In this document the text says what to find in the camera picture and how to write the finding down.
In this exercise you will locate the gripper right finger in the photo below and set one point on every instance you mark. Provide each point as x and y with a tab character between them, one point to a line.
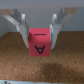
56	23

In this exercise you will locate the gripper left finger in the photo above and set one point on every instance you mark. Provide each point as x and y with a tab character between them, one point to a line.
19	24

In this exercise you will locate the pink block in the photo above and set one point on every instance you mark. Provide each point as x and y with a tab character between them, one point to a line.
40	42

